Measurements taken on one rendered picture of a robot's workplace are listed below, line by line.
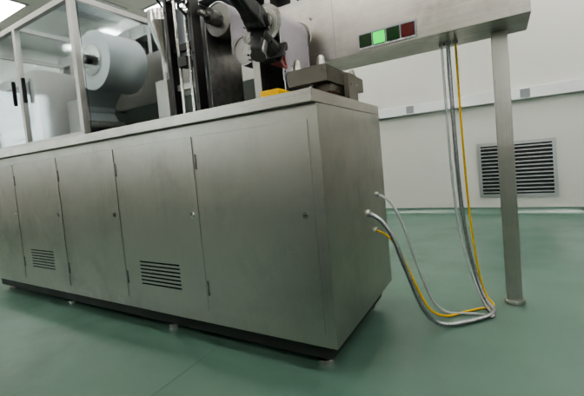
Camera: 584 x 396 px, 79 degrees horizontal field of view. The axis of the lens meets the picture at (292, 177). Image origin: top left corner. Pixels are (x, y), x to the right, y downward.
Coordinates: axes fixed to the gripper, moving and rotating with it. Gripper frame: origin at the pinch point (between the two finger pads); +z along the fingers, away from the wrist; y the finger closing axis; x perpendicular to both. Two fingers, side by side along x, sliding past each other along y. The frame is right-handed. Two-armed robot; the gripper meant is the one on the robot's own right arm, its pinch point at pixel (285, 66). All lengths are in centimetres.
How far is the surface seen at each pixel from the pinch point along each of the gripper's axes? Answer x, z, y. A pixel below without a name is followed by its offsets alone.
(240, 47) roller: 9.3, -7.5, -19.9
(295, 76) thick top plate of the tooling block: -8.3, -2.0, 7.5
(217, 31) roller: 18.3, -11.5, -32.1
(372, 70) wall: 174, 205, -43
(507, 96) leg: 6, 50, 76
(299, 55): 12.1, 7.3, 0.3
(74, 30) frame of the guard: 18, -37, -102
